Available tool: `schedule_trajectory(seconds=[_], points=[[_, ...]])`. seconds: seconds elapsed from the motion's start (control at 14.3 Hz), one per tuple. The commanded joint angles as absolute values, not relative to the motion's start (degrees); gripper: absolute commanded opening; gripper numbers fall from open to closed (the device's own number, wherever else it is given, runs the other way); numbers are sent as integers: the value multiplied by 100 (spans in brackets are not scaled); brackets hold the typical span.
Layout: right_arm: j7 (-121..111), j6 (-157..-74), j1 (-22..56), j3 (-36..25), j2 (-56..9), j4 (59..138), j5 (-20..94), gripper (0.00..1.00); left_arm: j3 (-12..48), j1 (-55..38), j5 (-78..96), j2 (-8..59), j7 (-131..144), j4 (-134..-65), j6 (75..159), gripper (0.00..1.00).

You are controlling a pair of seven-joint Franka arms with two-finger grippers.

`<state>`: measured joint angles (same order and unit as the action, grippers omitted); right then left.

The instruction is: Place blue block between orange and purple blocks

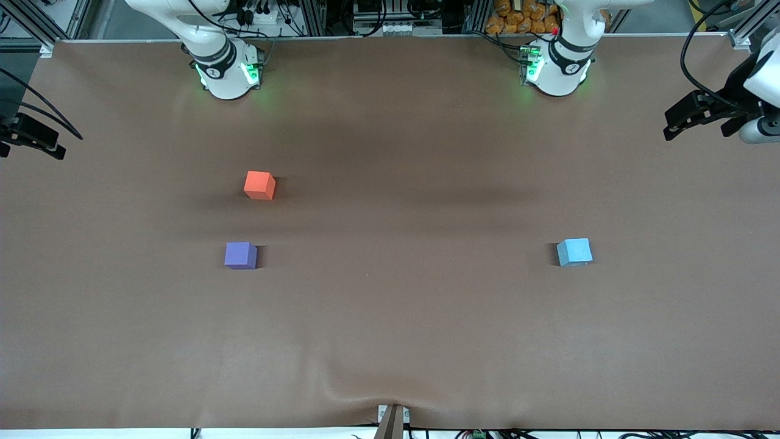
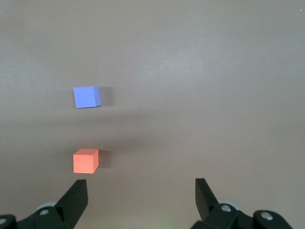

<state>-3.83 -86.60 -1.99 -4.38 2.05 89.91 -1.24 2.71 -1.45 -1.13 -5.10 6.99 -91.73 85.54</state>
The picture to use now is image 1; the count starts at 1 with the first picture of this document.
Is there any blue foam block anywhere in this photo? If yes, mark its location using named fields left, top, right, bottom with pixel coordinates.
left=556, top=238, right=594, bottom=268

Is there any orange snack packets pile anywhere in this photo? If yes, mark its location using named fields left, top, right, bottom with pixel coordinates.
left=486, top=0, right=561, bottom=35

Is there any aluminium frame profile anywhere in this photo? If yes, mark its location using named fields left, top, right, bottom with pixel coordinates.
left=0, top=0, right=92, bottom=59
left=716, top=0, right=780, bottom=51

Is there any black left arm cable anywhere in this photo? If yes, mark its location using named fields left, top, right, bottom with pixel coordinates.
left=680, top=0, right=753, bottom=114

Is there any grey electronics box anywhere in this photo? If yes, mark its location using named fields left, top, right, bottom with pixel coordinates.
left=352, top=0, right=445, bottom=36

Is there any orange foam block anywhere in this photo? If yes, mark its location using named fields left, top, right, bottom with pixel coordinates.
left=244, top=171, right=277, bottom=201

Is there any white power strip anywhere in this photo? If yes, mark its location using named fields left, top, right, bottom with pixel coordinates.
left=241, top=5, right=288, bottom=25

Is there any brown table mat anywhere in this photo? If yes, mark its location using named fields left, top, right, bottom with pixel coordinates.
left=0, top=34, right=780, bottom=431

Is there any purple foam block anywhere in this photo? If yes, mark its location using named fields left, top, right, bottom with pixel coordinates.
left=224, top=241, right=258, bottom=270

